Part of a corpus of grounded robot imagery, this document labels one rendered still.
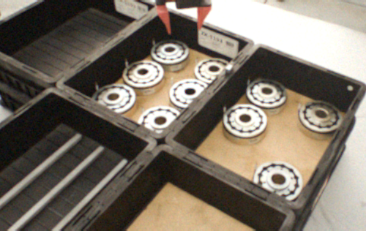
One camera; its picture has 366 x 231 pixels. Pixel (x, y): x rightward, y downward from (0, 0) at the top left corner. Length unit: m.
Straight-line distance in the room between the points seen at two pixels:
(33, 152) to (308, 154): 0.61
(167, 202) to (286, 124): 0.34
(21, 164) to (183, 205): 0.36
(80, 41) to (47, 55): 0.10
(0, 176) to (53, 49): 0.43
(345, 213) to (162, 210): 0.44
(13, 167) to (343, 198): 0.75
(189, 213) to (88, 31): 0.69
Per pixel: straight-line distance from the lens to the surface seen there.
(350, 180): 1.14
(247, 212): 0.84
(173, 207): 0.89
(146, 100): 1.09
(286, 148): 0.99
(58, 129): 1.07
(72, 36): 1.34
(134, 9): 1.32
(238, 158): 0.96
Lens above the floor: 1.58
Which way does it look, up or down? 44 degrees down
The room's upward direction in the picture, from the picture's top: 4 degrees clockwise
